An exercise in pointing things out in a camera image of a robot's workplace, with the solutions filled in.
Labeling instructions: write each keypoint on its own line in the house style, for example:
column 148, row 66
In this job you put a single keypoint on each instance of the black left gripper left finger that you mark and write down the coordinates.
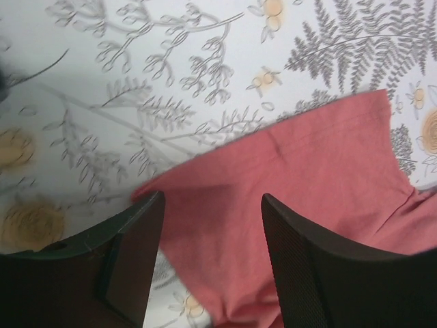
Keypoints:
column 100, row 277

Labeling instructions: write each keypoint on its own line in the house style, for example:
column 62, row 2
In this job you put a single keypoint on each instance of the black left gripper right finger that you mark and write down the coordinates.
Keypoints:
column 326, row 280

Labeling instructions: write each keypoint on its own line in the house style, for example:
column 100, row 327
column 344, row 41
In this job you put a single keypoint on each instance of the dusty rose t-shirt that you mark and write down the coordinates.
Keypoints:
column 334, row 165

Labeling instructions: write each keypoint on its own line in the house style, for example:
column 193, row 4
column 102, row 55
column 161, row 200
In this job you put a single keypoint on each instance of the floral patterned table mat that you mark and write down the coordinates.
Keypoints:
column 100, row 97

